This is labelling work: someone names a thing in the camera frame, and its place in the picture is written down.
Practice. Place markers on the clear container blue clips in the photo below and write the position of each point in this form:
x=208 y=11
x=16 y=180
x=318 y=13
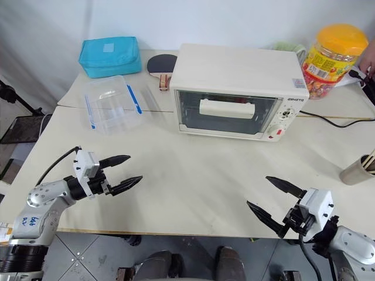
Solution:
x=109 y=102

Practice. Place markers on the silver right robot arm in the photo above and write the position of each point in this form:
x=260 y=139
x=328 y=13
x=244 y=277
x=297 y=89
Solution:
x=351 y=243

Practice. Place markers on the yellow jar lid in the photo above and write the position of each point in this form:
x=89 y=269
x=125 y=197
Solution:
x=341 y=39

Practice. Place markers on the black tripod stand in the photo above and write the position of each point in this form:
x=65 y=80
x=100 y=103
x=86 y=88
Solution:
x=17 y=98

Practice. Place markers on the white timer knob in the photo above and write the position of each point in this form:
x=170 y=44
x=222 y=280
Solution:
x=276 y=131

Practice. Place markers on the clear candy jar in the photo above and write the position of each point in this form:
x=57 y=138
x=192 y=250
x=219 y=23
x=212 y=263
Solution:
x=325 y=70

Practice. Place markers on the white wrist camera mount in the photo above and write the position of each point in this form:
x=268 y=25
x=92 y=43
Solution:
x=317 y=205
x=85 y=167

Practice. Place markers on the wooden chopstick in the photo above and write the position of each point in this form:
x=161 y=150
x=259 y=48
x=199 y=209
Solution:
x=371 y=168
x=369 y=158

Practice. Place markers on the black clip device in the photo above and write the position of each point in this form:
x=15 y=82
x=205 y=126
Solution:
x=359 y=74

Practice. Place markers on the cream white toaster oven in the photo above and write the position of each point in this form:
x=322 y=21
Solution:
x=234 y=67

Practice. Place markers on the beige chopstick holder cup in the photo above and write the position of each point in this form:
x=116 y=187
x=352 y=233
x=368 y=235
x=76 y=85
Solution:
x=356 y=174

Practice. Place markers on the light green mug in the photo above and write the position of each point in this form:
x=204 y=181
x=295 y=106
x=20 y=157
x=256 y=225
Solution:
x=285 y=47

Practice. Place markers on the black table tennis paddle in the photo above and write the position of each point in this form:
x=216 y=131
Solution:
x=159 y=64

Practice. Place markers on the bystander bare hand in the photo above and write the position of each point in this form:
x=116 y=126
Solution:
x=369 y=63

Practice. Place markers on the small cream oven knob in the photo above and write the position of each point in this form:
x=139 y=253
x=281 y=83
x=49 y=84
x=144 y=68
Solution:
x=287 y=113

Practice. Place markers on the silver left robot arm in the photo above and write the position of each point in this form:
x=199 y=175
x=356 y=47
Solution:
x=38 y=196

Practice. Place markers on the blue fabric pouch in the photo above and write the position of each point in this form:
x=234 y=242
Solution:
x=109 y=57

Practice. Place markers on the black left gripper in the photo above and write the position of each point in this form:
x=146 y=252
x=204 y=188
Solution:
x=99 y=185

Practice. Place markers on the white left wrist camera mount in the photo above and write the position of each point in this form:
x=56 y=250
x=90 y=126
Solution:
x=85 y=167

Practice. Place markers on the glass oven door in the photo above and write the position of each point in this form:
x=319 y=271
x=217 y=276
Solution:
x=187 y=117

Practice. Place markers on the dark rounded robot leg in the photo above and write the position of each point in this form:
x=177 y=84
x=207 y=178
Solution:
x=158 y=263
x=230 y=262

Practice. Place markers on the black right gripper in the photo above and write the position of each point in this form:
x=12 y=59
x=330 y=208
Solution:
x=296 y=220

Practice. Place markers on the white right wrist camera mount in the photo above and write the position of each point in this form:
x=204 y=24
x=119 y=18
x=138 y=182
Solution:
x=317 y=205

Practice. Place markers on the white paper sheet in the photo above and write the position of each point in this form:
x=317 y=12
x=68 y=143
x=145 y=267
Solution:
x=344 y=82

